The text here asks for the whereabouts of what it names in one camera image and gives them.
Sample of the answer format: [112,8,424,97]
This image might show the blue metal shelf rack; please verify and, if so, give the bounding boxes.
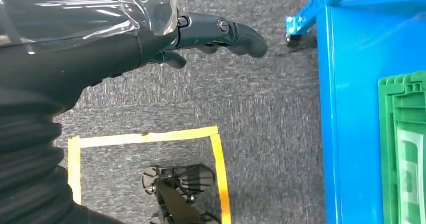
[285,0,426,224]

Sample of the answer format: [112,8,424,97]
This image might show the yellow tape square outline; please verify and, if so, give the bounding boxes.
[67,126,232,224]

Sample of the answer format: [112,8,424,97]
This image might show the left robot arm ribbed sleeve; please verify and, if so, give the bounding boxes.
[0,92,126,224]

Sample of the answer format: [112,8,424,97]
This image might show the black robot foot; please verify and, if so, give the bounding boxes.
[141,163,221,224]

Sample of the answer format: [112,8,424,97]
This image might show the black caster wheel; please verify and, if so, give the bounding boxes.
[286,33,303,49]

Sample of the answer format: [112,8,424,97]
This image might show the green plastic crate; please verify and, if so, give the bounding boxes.
[377,70,426,224]

